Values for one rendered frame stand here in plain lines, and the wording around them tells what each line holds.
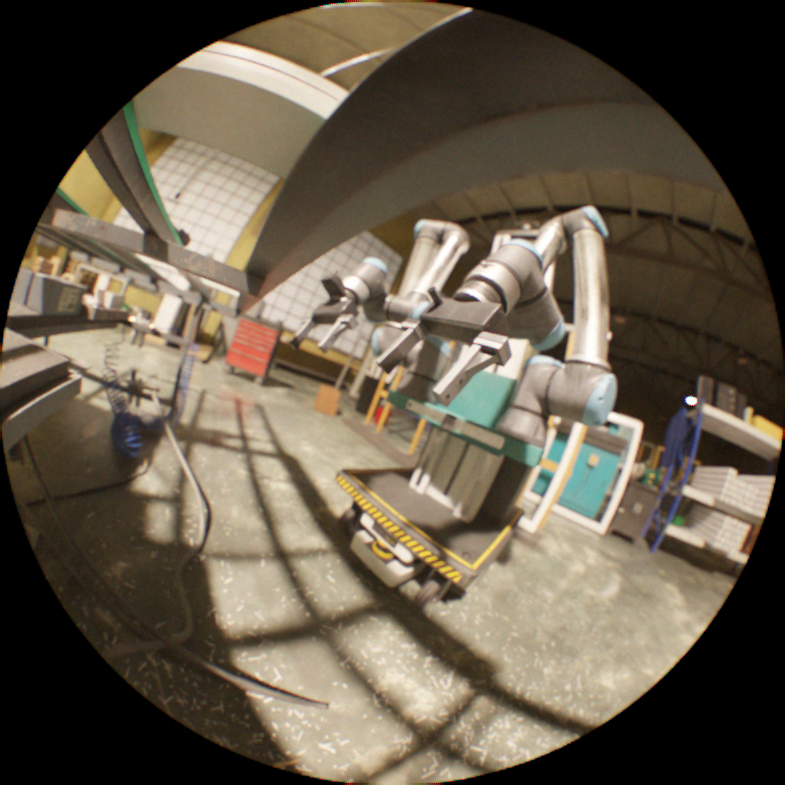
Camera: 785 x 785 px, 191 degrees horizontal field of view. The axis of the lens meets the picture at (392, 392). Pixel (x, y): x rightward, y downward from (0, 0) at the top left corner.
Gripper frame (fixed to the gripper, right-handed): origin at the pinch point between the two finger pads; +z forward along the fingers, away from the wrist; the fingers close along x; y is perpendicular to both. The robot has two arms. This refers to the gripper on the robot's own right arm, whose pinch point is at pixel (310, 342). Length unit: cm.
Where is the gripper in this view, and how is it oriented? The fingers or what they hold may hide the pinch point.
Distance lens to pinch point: 60.5
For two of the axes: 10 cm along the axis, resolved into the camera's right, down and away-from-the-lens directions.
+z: -4.5, 8.1, -3.7
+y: 3.7, 5.5, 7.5
